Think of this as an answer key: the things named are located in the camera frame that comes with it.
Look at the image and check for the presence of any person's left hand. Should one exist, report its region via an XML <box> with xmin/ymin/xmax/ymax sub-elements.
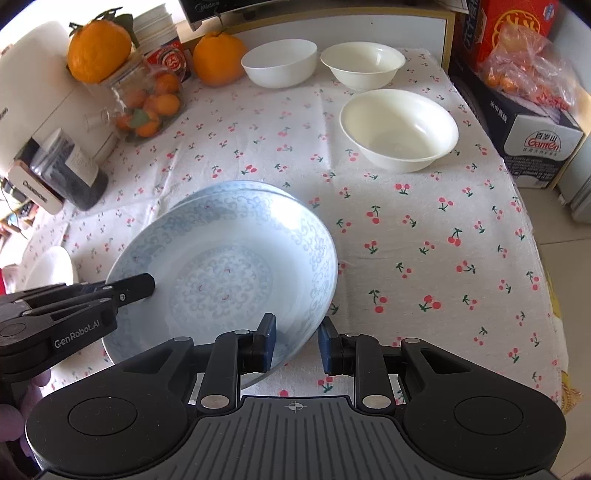
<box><xmin>0</xmin><ymin>369</ymin><xmax>52</xmax><ymax>480</ymax></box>

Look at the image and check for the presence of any yellow patterned cloth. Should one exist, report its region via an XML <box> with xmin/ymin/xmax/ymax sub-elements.
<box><xmin>549</xmin><ymin>277</ymin><xmax>579</xmax><ymax>409</ymax></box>

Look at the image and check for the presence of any stack of paper cups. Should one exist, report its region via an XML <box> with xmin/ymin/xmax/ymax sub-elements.
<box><xmin>133</xmin><ymin>2</ymin><xmax>193</xmax><ymax>84</ymax></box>

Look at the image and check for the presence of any white cabinet with wooden edge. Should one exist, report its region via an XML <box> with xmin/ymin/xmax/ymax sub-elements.
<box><xmin>180</xmin><ymin>7</ymin><xmax>455</xmax><ymax>75</ymax></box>

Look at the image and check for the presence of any clear glass jar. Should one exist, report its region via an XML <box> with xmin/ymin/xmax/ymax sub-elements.
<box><xmin>85</xmin><ymin>51</ymin><xmax>188</xmax><ymax>147</ymax></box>

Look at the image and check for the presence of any black microwave oven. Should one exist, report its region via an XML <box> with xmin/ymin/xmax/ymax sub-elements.
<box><xmin>178</xmin><ymin>0</ymin><xmax>278</xmax><ymax>24</ymax></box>

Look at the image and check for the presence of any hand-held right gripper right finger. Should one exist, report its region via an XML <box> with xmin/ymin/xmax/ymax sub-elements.
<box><xmin>318</xmin><ymin>316</ymin><xmax>478</xmax><ymax>411</ymax></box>

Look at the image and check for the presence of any blue patterned plate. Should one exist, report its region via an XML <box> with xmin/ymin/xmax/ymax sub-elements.
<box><xmin>168</xmin><ymin>181</ymin><xmax>303</xmax><ymax>217</ymax></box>
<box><xmin>102</xmin><ymin>191</ymin><xmax>339</xmax><ymax>389</ymax></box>

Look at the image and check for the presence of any jar of dark grains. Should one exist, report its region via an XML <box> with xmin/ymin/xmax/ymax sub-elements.
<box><xmin>30</xmin><ymin>128</ymin><xmax>110</xmax><ymax>212</ymax></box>

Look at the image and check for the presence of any white dish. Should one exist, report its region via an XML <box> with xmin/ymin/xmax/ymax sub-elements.
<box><xmin>23</xmin><ymin>247</ymin><xmax>77</xmax><ymax>297</ymax></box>

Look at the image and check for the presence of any red cardboard box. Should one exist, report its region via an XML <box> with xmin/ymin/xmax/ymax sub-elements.
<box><xmin>462</xmin><ymin>0</ymin><xmax>555</xmax><ymax>70</ymax></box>

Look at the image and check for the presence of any flared white bowl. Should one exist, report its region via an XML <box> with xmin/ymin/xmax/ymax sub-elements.
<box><xmin>320</xmin><ymin>42</ymin><xmax>407</xmax><ymax>91</ymax></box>

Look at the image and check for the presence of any large orange with leaves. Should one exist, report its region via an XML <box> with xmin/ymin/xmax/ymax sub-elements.
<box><xmin>68</xmin><ymin>11</ymin><xmax>140</xmax><ymax>85</ymax></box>

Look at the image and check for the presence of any large white bowl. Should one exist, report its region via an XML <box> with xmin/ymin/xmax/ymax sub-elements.
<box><xmin>340</xmin><ymin>89</ymin><xmax>460</xmax><ymax>173</ymax></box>

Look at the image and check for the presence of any plastic bag of small oranges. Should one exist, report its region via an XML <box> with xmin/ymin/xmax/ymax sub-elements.
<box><xmin>478</xmin><ymin>23</ymin><xmax>583</xmax><ymax>121</ymax></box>

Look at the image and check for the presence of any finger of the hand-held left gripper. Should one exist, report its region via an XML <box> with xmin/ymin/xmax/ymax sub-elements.
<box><xmin>14</xmin><ymin>273</ymin><xmax>155</xmax><ymax>325</ymax></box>

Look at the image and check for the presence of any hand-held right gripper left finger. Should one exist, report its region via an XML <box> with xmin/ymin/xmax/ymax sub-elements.
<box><xmin>113</xmin><ymin>313</ymin><xmax>278</xmax><ymax>414</ymax></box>

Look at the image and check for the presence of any cherry print tablecloth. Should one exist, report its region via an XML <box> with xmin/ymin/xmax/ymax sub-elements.
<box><xmin>23</xmin><ymin>46</ymin><xmax>574</xmax><ymax>416</ymax></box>

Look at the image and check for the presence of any pile of small oranges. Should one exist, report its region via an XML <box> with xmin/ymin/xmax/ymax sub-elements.
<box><xmin>115</xmin><ymin>74</ymin><xmax>182</xmax><ymax>139</ymax></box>

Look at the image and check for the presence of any white kitchen appliance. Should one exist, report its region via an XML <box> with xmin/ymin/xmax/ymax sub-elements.
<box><xmin>0</xmin><ymin>21</ymin><xmax>122</xmax><ymax>215</ymax></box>

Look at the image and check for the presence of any dark cardboard water box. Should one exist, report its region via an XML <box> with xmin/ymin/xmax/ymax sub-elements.
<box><xmin>450</xmin><ymin>60</ymin><xmax>585</xmax><ymax>191</ymax></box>

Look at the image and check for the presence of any round white bowl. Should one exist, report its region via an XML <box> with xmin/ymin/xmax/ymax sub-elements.
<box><xmin>241</xmin><ymin>39</ymin><xmax>318</xmax><ymax>89</ymax></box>

